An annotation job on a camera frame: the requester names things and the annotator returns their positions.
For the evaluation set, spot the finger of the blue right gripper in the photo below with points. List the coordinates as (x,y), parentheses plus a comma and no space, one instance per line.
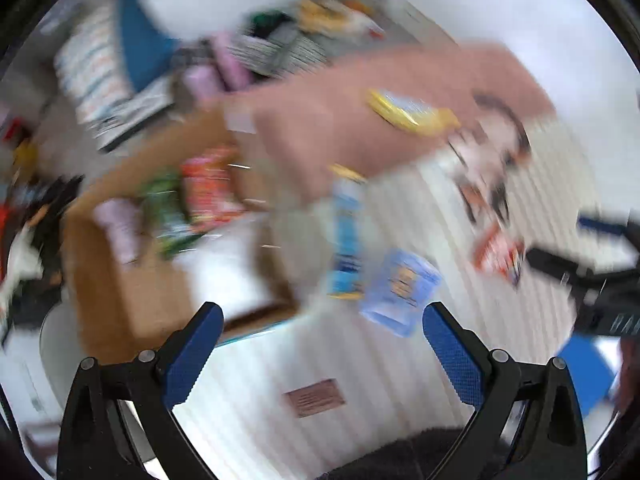
(600,226)
(560,269)

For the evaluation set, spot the lilac plush cloth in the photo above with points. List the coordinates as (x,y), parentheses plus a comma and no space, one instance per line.
(121,220)

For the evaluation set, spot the pink suitcase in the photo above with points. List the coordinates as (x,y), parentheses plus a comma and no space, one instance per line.
(210,69)

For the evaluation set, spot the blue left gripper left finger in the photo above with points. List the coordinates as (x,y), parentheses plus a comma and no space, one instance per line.
(187,351)

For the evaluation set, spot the blue folded blanket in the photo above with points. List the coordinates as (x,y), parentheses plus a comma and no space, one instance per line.
(147,51)

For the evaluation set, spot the white goose plush toy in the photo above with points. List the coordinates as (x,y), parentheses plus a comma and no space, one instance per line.
(24,263)

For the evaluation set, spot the patterned tote bag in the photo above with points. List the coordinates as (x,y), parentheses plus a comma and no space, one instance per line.
(271,45)

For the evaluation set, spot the folding cot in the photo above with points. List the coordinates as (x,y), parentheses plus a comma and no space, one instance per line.
(126,119)

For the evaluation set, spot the light blue cat tissue pack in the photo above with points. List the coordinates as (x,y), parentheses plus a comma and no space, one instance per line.
(399,292)

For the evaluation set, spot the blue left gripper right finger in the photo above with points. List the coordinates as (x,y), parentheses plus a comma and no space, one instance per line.
(455,349)

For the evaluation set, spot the green snack packet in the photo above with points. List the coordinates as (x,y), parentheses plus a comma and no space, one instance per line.
(165,215)

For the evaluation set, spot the red snack packet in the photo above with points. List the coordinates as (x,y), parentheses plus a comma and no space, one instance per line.
(207,189)

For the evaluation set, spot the open cardboard box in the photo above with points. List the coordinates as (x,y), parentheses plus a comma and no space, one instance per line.
(248,266)

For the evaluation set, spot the orange snack packet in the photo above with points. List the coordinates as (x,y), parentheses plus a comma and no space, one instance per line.
(500,253)

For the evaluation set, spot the black fleece garment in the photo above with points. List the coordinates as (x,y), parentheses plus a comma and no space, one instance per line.
(413,458)

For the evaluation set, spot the black cart with clutter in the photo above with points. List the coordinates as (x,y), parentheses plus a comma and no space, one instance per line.
(34,299)

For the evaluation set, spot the yellow banana-shaped sponge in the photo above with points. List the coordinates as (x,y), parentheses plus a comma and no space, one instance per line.
(410,115)

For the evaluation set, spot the blue tube packet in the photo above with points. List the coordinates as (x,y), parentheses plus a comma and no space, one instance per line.
(345,276)

